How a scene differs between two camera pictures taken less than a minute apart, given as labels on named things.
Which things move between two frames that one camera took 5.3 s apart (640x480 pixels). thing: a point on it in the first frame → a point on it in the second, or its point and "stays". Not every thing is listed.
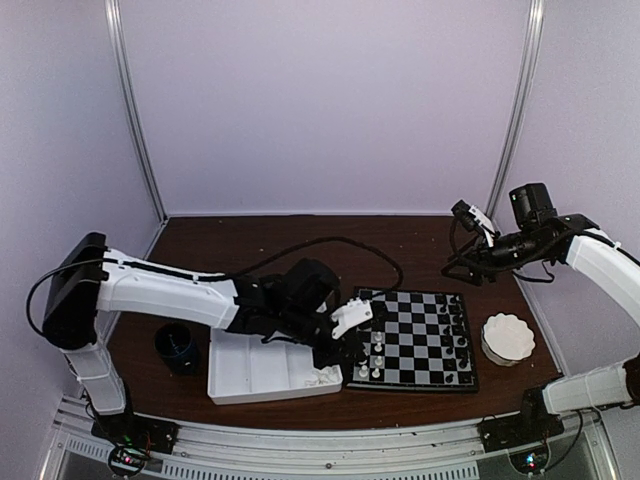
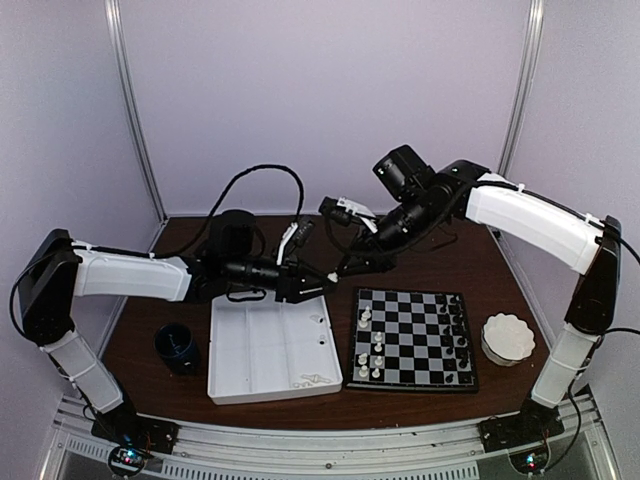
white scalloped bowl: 506,339 stays
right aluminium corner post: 524,93 stays
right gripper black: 479,258 → 376,257
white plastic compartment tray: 242,368 stays
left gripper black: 336,355 → 294,269
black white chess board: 421,340 stays
